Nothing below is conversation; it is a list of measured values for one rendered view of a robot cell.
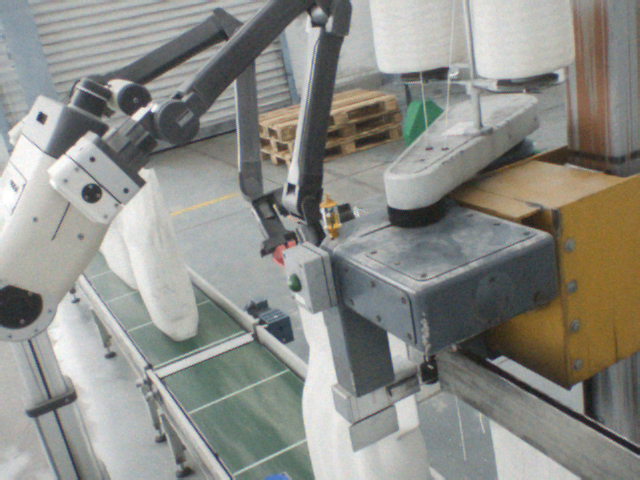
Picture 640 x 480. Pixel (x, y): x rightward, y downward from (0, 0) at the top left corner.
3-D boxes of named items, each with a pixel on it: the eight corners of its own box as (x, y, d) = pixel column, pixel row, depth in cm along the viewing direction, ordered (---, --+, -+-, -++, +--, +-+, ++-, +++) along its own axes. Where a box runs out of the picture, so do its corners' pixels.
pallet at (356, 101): (252, 131, 734) (249, 116, 729) (359, 102, 774) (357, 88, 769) (282, 142, 662) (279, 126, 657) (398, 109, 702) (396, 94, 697)
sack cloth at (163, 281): (138, 312, 345) (93, 163, 319) (182, 296, 352) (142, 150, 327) (164, 350, 304) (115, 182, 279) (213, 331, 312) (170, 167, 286)
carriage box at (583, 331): (470, 338, 141) (450, 182, 130) (599, 279, 154) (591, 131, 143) (568, 391, 120) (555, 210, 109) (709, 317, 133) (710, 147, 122)
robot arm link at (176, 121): (295, -44, 146) (318, -49, 137) (335, 12, 152) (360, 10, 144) (133, 117, 138) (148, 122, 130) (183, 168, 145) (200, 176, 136)
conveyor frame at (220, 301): (56, 255, 479) (50, 235, 474) (129, 232, 497) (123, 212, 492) (156, 403, 286) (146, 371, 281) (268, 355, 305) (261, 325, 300)
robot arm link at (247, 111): (232, 45, 196) (230, 26, 186) (254, 44, 197) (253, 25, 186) (241, 204, 189) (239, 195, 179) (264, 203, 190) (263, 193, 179)
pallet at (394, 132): (259, 159, 744) (256, 144, 739) (362, 128, 788) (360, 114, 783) (292, 172, 674) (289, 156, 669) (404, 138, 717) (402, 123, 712)
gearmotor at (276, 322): (237, 329, 333) (230, 299, 328) (267, 317, 339) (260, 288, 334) (264, 353, 308) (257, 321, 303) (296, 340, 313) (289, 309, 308)
